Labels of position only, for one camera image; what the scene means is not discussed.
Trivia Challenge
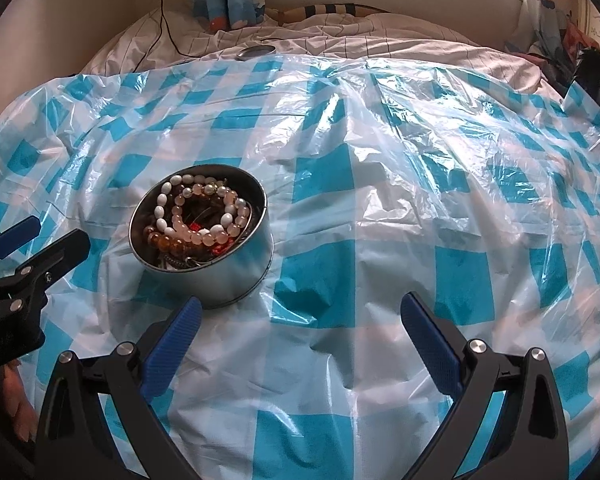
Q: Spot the white grid-lined quilt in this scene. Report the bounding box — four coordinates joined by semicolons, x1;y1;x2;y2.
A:
80;10;548;97

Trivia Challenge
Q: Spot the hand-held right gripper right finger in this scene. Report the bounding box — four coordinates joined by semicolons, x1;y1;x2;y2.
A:
400;291;571;480

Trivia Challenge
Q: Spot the round metal tin lid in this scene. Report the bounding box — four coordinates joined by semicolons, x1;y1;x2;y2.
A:
237;45;276;62

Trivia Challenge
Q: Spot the dark clothes pile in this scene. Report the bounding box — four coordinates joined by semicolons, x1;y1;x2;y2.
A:
510;10;600;113

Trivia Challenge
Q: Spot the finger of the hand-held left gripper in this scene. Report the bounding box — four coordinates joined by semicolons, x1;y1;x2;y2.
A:
0;229;92;313
0;215;42;286

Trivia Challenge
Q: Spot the striped pillow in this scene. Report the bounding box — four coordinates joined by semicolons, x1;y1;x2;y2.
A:
267;3;387;25

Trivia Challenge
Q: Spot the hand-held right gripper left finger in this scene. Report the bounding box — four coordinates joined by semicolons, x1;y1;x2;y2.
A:
34;296;204;480

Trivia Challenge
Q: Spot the round metal tin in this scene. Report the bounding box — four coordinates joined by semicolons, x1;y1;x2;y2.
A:
128;164;275;310

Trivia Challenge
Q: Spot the pink round bead bracelet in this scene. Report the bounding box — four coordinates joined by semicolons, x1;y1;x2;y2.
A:
169;182;251;249

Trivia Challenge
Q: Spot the blue checkered plastic sheet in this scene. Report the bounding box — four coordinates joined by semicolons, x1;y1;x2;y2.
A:
0;56;600;480

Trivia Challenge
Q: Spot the person's left hand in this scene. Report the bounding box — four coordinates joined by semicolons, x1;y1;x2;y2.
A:
1;359;39;444

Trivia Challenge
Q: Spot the amber bead bracelet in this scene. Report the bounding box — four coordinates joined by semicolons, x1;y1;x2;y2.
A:
142;225;194;257

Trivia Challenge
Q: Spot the silver chain necklace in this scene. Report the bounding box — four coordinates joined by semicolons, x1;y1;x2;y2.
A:
157;256;203;271

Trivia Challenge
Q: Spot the black cable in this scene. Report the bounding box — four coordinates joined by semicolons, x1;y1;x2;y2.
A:
129;0;202;73

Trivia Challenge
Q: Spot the white oval bead bracelet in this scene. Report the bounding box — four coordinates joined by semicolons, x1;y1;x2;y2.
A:
152;174;217;235

